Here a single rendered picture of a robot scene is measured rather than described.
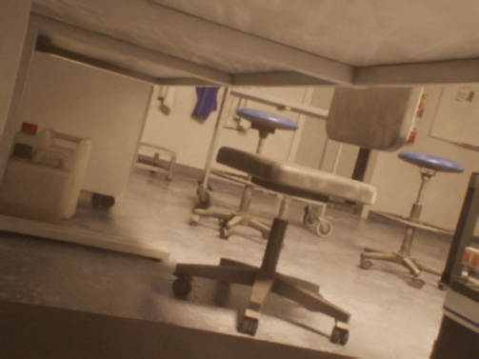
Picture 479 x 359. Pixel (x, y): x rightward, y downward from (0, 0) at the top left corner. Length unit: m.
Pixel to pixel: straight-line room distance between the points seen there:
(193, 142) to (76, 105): 3.61
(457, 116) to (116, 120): 5.27
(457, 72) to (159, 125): 5.79
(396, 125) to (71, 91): 1.79
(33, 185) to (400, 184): 5.64
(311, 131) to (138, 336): 6.89
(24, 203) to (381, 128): 1.36
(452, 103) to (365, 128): 5.80
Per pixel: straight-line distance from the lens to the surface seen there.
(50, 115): 3.43
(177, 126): 6.90
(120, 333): 0.39
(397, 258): 3.84
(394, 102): 2.18
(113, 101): 3.44
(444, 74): 1.24
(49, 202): 2.73
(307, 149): 7.25
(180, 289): 2.12
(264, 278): 2.12
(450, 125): 8.04
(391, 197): 7.80
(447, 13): 0.94
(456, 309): 1.72
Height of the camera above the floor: 0.52
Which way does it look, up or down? 3 degrees down
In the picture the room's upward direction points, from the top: 15 degrees clockwise
